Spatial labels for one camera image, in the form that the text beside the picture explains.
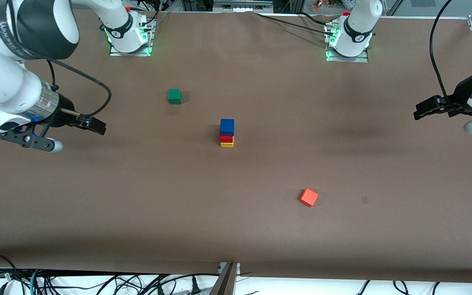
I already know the colourful clutter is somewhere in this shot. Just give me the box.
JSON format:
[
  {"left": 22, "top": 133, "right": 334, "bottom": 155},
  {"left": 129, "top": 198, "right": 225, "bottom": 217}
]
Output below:
[{"left": 311, "top": 0, "right": 357, "bottom": 12}]

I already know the orange block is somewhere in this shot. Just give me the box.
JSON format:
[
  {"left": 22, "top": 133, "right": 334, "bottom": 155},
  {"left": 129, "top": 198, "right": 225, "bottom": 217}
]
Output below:
[{"left": 299, "top": 188, "right": 319, "bottom": 207}]

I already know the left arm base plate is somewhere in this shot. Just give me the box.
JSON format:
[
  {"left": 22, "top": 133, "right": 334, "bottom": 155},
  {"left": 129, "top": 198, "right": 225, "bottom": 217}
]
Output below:
[{"left": 324, "top": 21, "right": 370, "bottom": 63}]

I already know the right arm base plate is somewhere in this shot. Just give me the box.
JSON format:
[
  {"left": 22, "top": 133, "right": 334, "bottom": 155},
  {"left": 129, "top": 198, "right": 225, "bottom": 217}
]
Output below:
[{"left": 109, "top": 16, "right": 155, "bottom": 57}]

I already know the black cable across table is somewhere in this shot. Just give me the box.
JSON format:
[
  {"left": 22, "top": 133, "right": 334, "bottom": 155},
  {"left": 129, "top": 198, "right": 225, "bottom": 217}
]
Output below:
[{"left": 254, "top": 11, "right": 337, "bottom": 35}]

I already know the black cable with plug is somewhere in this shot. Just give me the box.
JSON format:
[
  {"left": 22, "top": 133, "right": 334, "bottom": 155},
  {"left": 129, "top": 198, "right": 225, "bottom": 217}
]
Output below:
[{"left": 138, "top": 274, "right": 220, "bottom": 295}]

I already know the aluminium rail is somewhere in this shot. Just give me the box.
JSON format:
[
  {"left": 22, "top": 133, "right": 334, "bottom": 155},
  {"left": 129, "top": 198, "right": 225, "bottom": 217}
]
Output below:
[{"left": 213, "top": 0, "right": 274, "bottom": 12}]

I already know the metal bracket post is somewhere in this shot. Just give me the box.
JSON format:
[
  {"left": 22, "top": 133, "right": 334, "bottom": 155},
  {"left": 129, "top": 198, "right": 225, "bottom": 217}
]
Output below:
[{"left": 209, "top": 262, "right": 241, "bottom": 295}]

